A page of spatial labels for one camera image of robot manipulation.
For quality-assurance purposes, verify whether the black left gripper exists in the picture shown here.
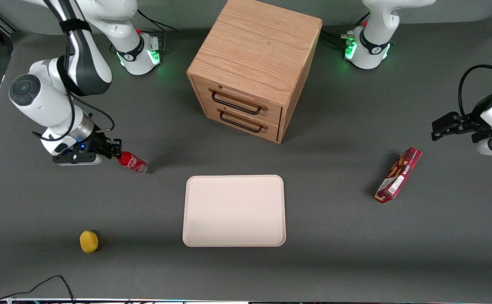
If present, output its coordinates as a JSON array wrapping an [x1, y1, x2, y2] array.
[[432, 93, 492, 142]]

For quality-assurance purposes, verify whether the red snack box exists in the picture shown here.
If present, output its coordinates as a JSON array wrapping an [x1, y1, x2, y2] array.
[[374, 147, 423, 204]]

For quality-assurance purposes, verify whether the red coke bottle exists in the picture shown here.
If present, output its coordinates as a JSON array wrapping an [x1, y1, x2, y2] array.
[[117, 151, 148, 174]]

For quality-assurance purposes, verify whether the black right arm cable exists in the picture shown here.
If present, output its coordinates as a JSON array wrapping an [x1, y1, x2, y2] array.
[[32, 0, 116, 142]]

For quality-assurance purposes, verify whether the beige plastic tray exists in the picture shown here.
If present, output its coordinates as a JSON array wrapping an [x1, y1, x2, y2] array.
[[182, 174, 287, 247]]

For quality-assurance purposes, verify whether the yellow lemon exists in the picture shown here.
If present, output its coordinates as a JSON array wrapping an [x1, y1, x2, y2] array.
[[79, 229, 100, 254]]

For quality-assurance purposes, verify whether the black metal drawer handle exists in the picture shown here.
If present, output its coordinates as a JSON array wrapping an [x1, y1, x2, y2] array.
[[211, 90, 262, 115], [219, 110, 264, 133]]

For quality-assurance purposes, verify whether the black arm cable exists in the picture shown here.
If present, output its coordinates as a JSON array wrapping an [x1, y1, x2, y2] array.
[[32, 0, 116, 142], [458, 64, 492, 119]]

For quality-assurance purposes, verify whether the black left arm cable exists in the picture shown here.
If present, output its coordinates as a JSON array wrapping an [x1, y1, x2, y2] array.
[[458, 64, 492, 119]]

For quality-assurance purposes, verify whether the wooden drawer cabinet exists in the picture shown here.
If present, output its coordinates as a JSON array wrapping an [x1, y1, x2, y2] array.
[[186, 0, 323, 144]]

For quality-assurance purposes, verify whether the wooden drawer front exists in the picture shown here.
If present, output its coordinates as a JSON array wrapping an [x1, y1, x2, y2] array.
[[192, 77, 283, 126], [204, 103, 281, 142]]

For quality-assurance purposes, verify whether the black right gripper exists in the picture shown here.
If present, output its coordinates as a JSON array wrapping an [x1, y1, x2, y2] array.
[[72, 132, 123, 160]]

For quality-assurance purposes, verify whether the black base cable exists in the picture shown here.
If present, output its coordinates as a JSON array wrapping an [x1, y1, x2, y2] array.
[[136, 8, 178, 53], [320, 24, 357, 49]]

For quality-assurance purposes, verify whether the black cable on table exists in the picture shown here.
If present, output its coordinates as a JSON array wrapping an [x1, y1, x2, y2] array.
[[0, 275, 76, 304]]

